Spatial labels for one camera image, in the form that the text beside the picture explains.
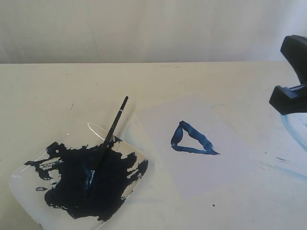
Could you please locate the white square paint plate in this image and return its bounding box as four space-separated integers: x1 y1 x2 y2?
9 123 149 230

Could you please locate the black paintbrush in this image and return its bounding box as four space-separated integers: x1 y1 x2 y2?
84 96 129 200

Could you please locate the white paper sheet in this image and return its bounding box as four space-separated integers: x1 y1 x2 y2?
137 95 256 198

